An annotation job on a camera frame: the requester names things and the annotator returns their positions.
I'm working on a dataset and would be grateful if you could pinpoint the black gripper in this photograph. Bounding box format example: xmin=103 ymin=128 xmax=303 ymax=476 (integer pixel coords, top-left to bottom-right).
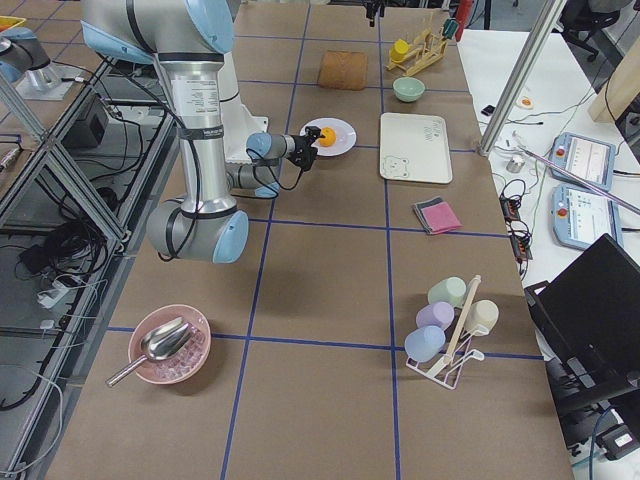
xmin=289 ymin=126 xmax=321 ymax=171
xmin=363 ymin=0 xmax=384 ymax=27

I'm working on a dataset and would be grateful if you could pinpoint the orange fruit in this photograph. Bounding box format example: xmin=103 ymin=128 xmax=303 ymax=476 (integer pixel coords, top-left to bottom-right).
xmin=318 ymin=127 xmax=337 ymax=148

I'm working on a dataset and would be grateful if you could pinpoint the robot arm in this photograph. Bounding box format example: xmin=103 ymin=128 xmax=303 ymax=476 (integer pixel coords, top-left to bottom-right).
xmin=81 ymin=1 xmax=322 ymax=263

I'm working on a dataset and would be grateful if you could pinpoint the cream bear tray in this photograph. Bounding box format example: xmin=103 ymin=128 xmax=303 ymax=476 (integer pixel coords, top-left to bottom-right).
xmin=379 ymin=112 xmax=453 ymax=184

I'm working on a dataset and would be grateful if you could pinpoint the white plate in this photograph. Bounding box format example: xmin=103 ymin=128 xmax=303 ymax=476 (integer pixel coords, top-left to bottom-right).
xmin=299 ymin=117 xmax=357 ymax=157

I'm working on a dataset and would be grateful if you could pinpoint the yellow mug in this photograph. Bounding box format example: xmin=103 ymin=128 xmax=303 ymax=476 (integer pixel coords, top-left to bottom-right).
xmin=389 ymin=39 xmax=410 ymax=64

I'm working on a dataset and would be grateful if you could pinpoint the wooden cutting board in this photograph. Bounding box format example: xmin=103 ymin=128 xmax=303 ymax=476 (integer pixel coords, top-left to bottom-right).
xmin=318 ymin=50 xmax=368 ymax=91

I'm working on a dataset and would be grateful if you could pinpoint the wooden dish rack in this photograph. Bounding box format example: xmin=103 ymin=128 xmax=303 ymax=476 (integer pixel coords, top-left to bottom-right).
xmin=385 ymin=13 xmax=449 ymax=77

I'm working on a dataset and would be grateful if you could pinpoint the dark green mug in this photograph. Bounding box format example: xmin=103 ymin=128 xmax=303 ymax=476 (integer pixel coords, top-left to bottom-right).
xmin=441 ymin=18 xmax=459 ymax=40

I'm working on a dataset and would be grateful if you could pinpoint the green bowl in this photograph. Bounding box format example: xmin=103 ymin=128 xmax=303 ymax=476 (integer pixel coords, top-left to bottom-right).
xmin=392 ymin=77 xmax=426 ymax=103

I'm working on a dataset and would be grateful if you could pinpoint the grey cloth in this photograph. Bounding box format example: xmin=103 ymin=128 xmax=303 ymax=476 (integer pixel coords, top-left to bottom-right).
xmin=413 ymin=197 xmax=444 ymax=233

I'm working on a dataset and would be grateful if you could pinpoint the small black device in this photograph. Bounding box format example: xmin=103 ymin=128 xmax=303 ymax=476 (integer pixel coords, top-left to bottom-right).
xmin=481 ymin=105 xmax=495 ymax=117

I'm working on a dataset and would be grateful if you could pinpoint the pink cloth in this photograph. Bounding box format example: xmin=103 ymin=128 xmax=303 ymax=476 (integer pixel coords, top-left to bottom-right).
xmin=420 ymin=202 xmax=462 ymax=234

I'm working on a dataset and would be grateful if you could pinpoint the fried egg toy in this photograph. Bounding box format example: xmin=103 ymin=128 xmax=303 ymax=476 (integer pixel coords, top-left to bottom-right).
xmin=516 ymin=96 xmax=534 ymax=110

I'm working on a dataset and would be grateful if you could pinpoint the small metal cylinder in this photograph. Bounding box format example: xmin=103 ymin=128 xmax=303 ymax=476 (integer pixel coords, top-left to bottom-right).
xmin=506 ymin=154 xmax=525 ymax=174

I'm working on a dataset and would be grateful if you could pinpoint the green plastic cup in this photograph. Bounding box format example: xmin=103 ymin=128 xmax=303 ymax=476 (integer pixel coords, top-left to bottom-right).
xmin=427 ymin=277 xmax=467 ymax=307

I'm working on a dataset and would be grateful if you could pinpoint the purple plastic cup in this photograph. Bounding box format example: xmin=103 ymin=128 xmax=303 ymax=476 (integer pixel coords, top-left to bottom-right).
xmin=416 ymin=301 xmax=455 ymax=330

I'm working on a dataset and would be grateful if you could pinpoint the blue plastic cup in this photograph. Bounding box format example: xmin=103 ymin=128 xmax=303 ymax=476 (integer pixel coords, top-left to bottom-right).
xmin=404 ymin=325 xmax=446 ymax=363

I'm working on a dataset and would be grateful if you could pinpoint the beige plastic cup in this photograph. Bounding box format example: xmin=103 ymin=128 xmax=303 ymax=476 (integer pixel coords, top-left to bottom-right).
xmin=464 ymin=300 xmax=499 ymax=333

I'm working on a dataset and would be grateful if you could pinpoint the metal scoop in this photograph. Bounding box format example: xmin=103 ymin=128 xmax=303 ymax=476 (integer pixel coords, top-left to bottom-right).
xmin=105 ymin=317 xmax=192 ymax=388

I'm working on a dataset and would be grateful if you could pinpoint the teach pendant tablet far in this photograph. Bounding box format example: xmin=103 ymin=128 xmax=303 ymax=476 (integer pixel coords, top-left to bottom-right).
xmin=549 ymin=132 xmax=617 ymax=191

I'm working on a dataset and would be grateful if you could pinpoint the teach pendant tablet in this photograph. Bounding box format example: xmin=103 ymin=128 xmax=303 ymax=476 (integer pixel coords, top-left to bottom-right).
xmin=552 ymin=184 xmax=624 ymax=250
xmin=549 ymin=132 xmax=617 ymax=191

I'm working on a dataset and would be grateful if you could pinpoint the pink bowl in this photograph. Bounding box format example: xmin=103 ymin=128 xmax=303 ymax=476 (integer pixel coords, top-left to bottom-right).
xmin=128 ymin=304 xmax=211 ymax=385

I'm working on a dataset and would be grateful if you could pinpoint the teach pendant tablet near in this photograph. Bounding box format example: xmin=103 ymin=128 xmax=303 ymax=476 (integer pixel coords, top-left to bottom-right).
xmin=552 ymin=184 xmax=624 ymax=250

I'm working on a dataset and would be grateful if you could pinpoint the black laptop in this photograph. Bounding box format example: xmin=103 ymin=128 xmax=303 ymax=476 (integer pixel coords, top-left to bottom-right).
xmin=526 ymin=234 xmax=639 ymax=427

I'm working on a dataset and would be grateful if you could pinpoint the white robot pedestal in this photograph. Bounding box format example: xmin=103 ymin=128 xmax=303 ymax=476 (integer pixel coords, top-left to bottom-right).
xmin=218 ymin=52 xmax=269 ymax=164

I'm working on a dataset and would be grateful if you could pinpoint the aluminium frame post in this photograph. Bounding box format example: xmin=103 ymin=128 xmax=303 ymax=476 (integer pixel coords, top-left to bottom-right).
xmin=477 ymin=0 xmax=567 ymax=157

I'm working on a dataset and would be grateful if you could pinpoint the white wire cup rack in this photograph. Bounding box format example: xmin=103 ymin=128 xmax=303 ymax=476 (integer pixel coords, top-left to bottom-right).
xmin=405 ymin=275 xmax=490 ymax=390

